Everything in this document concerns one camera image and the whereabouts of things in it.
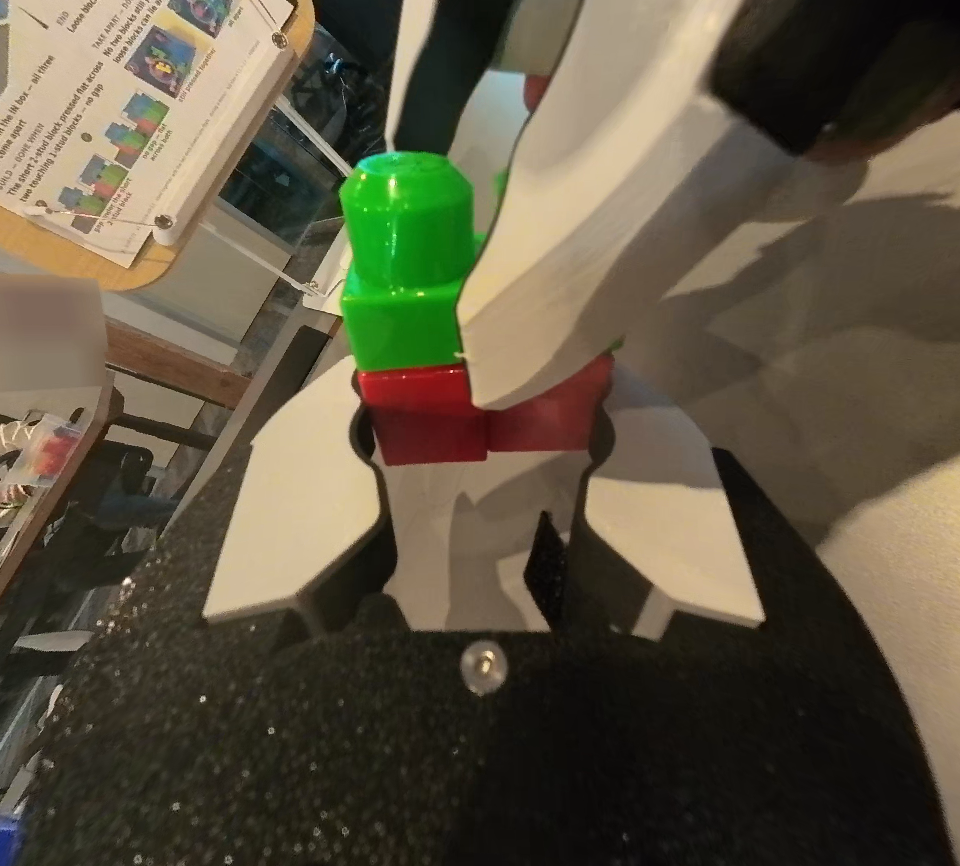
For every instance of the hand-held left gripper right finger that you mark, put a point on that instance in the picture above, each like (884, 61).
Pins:
(675, 528)

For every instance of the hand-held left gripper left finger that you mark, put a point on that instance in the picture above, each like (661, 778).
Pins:
(300, 506)

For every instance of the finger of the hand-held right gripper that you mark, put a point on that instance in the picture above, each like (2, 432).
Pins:
(420, 3)
(615, 168)

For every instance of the red two-stud block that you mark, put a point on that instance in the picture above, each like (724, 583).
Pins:
(427, 438)

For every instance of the green two-stud block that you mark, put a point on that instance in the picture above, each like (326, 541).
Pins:
(405, 228)

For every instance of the instruction sheet on stand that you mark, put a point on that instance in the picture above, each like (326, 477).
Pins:
(304, 18)

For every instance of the clear bag of small parts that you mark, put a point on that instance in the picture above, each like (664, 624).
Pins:
(45, 450)

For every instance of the printed instruction sheet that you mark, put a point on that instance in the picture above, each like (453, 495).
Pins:
(150, 56)

